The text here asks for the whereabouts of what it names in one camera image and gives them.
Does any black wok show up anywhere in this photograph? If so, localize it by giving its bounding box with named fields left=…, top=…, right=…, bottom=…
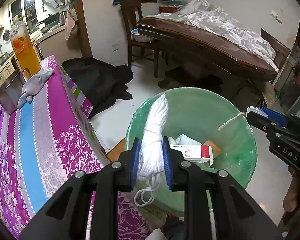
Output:
left=36, top=14, right=59, bottom=27

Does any kitchen window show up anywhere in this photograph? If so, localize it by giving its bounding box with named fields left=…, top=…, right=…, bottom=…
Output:
left=8, top=0, right=38, bottom=27

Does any metal kettle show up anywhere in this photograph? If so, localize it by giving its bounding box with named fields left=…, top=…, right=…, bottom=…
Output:
left=58, top=10, right=68, bottom=25

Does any white rope bundle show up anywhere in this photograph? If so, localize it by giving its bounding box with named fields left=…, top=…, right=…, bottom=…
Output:
left=133, top=93, right=169, bottom=207

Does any blue basin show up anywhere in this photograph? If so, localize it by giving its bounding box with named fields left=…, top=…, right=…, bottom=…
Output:
left=130, top=28, right=153, bottom=43

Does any pink hanging cloth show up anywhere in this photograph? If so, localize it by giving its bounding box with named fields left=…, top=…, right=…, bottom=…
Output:
left=65, top=7, right=79, bottom=40

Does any metal mug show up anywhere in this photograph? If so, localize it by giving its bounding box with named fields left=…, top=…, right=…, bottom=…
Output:
left=0, top=68, right=31, bottom=114

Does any clear plastic lid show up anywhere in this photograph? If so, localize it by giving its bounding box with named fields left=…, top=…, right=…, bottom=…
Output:
left=246, top=106, right=268, bottom=117

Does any orange juice bottle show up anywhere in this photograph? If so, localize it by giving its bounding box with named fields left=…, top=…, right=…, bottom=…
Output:
left=10, top=21, right=41, bottom=79

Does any brown sponge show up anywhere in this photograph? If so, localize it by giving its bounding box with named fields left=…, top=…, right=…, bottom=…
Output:
left=201, top=140, right=223, bottom=160

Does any black cloth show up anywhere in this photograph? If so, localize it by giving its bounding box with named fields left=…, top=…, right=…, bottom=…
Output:
left=61, top=57, right=134, bottom=119

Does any white plastic sheet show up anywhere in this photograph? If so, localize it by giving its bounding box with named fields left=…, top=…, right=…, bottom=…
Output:
left=146, top=0, right=277, bottom=60

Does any green plastic basin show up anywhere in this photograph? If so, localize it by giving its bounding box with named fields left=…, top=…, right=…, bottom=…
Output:
left=125, top=87, right=258, bottom=217

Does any dark wooden table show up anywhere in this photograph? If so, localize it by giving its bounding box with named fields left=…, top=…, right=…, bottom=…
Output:
left=136, top=15, right=279, bottom=88

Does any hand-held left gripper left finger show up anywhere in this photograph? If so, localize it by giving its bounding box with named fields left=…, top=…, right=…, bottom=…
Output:
left=19, top=137, right=142, bottom=240

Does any white and blue sock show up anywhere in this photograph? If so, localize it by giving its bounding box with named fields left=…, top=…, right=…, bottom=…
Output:
left=169, top=134, right=203, bottom=147

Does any white cord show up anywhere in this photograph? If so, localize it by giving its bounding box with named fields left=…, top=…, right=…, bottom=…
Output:
left=217, top=112, right=246, bottom=131

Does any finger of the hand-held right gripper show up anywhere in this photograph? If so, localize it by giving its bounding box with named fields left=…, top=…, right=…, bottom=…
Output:
left=246, top=110, right=278, bottom=133
left=261, top=107, right=288, bottom=128

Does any purple floral tablecloth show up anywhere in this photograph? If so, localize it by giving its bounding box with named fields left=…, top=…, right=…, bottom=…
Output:
left=0, top=55, right=165, bottom=240

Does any person's right forearm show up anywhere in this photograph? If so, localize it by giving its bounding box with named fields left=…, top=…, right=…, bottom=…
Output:
left=283, top=166, right=300, bottom=227

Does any white and red medicine box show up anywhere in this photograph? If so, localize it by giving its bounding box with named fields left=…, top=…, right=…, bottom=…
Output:
left=169, top=145, right=214, bottom=166

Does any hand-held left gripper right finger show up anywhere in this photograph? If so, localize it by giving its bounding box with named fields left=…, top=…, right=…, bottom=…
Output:
left=162, top=136, right=283, bottom=240

